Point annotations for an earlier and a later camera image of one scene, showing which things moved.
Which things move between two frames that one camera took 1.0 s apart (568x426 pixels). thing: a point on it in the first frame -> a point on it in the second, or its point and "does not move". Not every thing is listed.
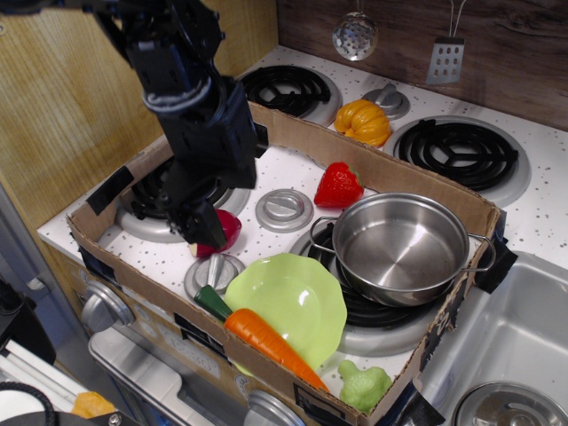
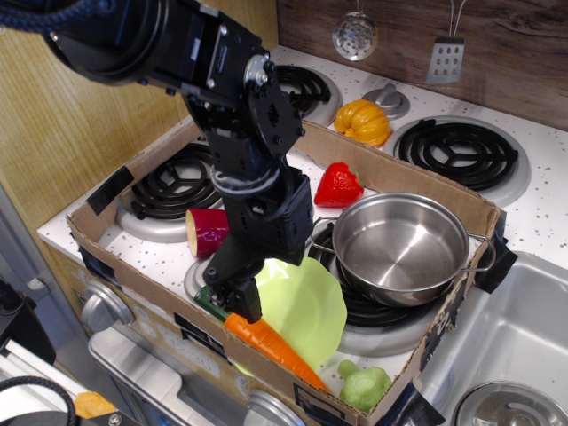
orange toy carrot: [251, 325] does not move
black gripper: [212, 138] -> [273, 223]
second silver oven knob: [265, 409] does not move
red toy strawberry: [339, 185] does not move
